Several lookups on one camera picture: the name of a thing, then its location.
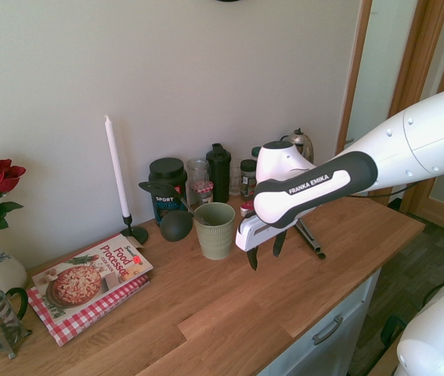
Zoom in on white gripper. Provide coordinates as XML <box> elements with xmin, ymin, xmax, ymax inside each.
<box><xmin>235</xmin><ymin>213</ymin><xmax>286</xmax><ymax>272</ymax></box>

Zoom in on steel tongs with black heads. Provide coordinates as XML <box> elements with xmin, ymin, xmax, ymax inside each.
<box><xmin>292</xmin><ymin>217</ymin><xmax>327</xmax><ymax>260</ymax></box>

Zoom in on green ribbed ceramic utensil holder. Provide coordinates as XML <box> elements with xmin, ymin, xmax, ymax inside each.
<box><xmin>193</xmin><ymin>202</ymin><xmax>236</xmax><ymax>261</ymax></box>

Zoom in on black candle holder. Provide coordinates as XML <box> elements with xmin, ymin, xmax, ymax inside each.
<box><xmin>121</xmin><ymin>213</ymin><xmax>150</xmax><ymax>244</ymax></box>

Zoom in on spice jar with black lid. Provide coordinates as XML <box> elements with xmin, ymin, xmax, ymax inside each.
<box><xmin>240</xmin><ymin>159</ymin><xmax>259</xmax><ymax>197</ymax></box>

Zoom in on clear footed drinking glass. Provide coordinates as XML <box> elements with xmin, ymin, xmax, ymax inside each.
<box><xmin>229</xmin><ymin>158</ymin><xmax>243</xmax><ymax>197</ymax></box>

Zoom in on white cabinet drawer front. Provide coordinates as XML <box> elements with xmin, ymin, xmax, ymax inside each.
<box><xmin>280</xmin><ymin>269</ymin><xmax>381</xmax><ymax>376</ymax></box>

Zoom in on small jar with gingham lid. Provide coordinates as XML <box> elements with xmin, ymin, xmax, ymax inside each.
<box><xmin>189</xmin><ymin>180</ymin><xmax>215</xmax><ymax>209</ymax></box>

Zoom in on black ladle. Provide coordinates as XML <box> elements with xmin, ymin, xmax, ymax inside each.
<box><xmin>160</xmin><ymin>210</ymin><xmax>199</xmax><ymax>243</ymax></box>

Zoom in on black shaker bottle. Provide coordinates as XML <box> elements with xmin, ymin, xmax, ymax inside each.
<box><xmin>206</xmin><ymin>143</ymin><xmax>231</xmax><ymax>204</ymax></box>

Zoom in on tall clear glass jar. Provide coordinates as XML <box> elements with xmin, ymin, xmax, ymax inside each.
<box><xmin>186</xmin><ymin>157</ymin><xmax>211</xmax><ymax>185</ymax></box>

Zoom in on stainless steel electric kettle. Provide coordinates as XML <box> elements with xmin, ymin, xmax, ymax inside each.
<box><xmin>280</xmin><ymin>128</ymin><xmax>316</xmax><ymax>166</ymax></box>

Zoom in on dark protein powder tub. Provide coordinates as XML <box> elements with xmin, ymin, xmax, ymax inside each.
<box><xmin>148</xmin><ymin>157</ymin><xmax>189</xmax><ymax>226</ymax></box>

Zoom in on black slotted spoon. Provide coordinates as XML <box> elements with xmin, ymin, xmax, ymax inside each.
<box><xmin>138</xmin><ymin>180</ymin><xmax>207</xmax><ymax>225</ymax></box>

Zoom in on tall white candle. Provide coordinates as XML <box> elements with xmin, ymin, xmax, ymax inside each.
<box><xmin>103</xmin><ymin>114</ymin><xmax>132</xmax><ymax>218</ymax></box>

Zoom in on Food Processor cookbook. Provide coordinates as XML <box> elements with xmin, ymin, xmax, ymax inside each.
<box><xmin>31</xmin><ymin>233</ymin><xmax>155</xmax><ymax>326</ymax></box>

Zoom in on red gingham book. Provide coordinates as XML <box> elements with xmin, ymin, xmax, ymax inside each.
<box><xmin>27</xmin><ymin>273</ymin><xmax>152</xmax><ymax>347</ymax></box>

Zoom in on wooden door with glass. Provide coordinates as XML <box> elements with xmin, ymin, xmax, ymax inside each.
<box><xmin>377</xmin><ymin>0</ymin><xmax>444</xmax><ymax>238</ymax></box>

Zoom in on metal drawer handle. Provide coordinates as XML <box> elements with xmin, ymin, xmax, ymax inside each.
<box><xmin>311</xmin><ymin>314</ymin><xmax>345</xmax><ymax>346</ymax></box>

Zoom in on black cable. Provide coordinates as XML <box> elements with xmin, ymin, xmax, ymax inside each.
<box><xmin>347</xmin><ymin>178</ymin><xmax>424</xmax><ymax>199</ymax></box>

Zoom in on wooden door frame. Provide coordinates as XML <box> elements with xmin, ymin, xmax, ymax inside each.
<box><xmin>336</xmin><ymin>0</ymin><xmax>375</xmax><ymax>158</ymax></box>

